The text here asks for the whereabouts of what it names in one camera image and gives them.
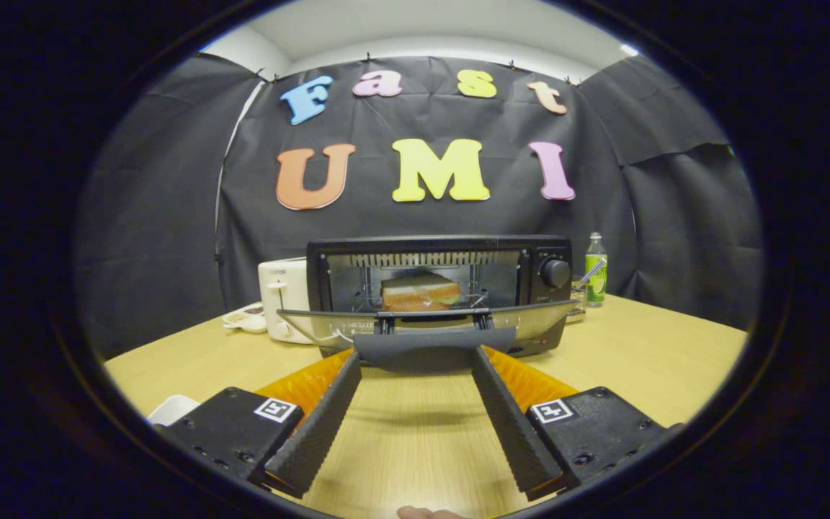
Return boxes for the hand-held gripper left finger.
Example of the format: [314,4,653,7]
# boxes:
[156,350,362,498]

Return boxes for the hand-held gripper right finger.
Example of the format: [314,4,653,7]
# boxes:
[473,346,682,502]

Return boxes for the black toaster oven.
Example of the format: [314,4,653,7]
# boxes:
[277,234,580,374]

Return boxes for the white bread sandwich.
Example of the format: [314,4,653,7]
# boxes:
[381,272,463,312]

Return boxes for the white pop-up toaster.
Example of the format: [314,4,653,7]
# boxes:
[257,257,315,345]

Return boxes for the small white condiment dish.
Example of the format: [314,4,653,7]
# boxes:
[223,303,268,334]

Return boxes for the white plate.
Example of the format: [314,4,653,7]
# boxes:
[147,394,201,427]

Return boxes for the green label bottle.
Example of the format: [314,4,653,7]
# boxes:
[585,232,608,308]

